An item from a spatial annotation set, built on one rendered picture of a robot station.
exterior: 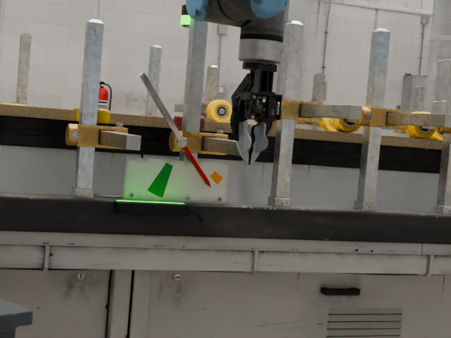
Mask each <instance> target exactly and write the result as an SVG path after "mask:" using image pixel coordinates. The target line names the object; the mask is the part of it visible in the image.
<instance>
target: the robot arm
mask: <svg viewBox="0 0 451 338"><path fill-rule="evenodd" d="M287 1H288V0H186V8H187V13H188V14H189V16H190V17H191V18H192V19H196V20H199V21H200V22H202V21H206V22H211V23H218V24H223V25H230V26H235V27H240V28H241V30H240V45H239V53H238V60H239V61H242V62H243V64H242V69H244V70H250V73H248V74H247V75H246V76H245V77H244V79H243V81H242V82H241V83H240V85H239V86H238V88H237V89H236V90H235V92H234V93H233V95H232V96H231V98H232V114H231V118H230V125H231V129H232V133H233V135H234V139H235V141H236V144H237V147H238V150H239V152H240V155H241V157H242V159H243V161H244V162H245V163H246V165H252V164H253V163H254V161H255V160H256V159H257V157H258V156H259V154H260V152H261V151H262V150H265V149H266V148H267V146H268V139H267V138H266V136H267V134H268V133H269V131H270V129H271V127H272V122H273V121H276V120H281V105H282V97H283V96H282V95H276V94H275V92H273V91H272V84H273V76H274V72H276V71H277V65H276V64H280V63H281V58H282V53H283V52H284V50H283V35H284V26H285V11H286V5H287ZM278 102H280V105H279V114H278V115H277V107H278ZM248 119H255V121H256V122H258V123H257V124H256V125H254V126H253V127H252V129H251V134H252V140H251V137H250V126H249V125H248V122H247V120H248ZM248 149H250V152H248Z"/></svg>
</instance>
